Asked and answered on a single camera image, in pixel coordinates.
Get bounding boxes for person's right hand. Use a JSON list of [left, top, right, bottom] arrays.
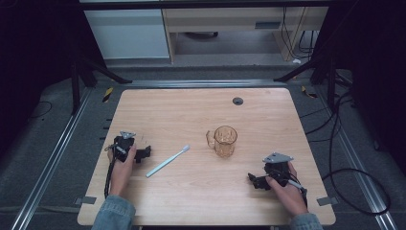
[[265, 161, 309, 219]]

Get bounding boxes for black hanging cables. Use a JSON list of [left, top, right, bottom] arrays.
[[281, 7, 320, 61]]

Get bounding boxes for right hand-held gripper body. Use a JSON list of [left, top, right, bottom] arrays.
[[261, 151, 295, 188]]

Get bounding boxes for black metal stand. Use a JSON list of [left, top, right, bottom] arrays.
[[273, 52, 339, 111], [70, 52, 134, 116]]

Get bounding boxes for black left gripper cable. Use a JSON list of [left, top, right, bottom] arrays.
[[102, 143, 127, 199]]

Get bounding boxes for long black floor cable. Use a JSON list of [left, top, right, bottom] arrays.
[[300, 90, 393, 216]]

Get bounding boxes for white cabinet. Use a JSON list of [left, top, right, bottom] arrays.
[[83, 9, 171, 60]]

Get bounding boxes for amber glass cup with handle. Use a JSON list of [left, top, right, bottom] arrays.
[[205, 125, 239, 159]]

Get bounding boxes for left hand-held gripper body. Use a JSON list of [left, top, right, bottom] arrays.
[[113, 129, 139, 163]]

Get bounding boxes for grey tape piece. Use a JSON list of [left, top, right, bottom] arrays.
[[316, 195, 339, 207], [74, 195, 98, 206]]

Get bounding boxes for light blue toothbrush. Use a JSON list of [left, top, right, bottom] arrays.
[[145, 144, 192, 179]]

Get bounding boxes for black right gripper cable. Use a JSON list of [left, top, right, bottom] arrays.
[[271, 168, 309, 209]]

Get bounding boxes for aluminium floor rail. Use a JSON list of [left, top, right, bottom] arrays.
[[125, 79, 290, 89], [10, 88, 94, 230], [314, 89, 400, 230]]

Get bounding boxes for yellow black striped tape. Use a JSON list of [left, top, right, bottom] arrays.
[[301, 85, 319, 100], [101, 86, 115, 104]]

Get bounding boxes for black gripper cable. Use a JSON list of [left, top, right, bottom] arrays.
[[271, 168, 309, 209], [102, 143, 127, 199]]

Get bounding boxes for person's left hand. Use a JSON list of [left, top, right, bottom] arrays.
[[107, 143, 138, 197]]

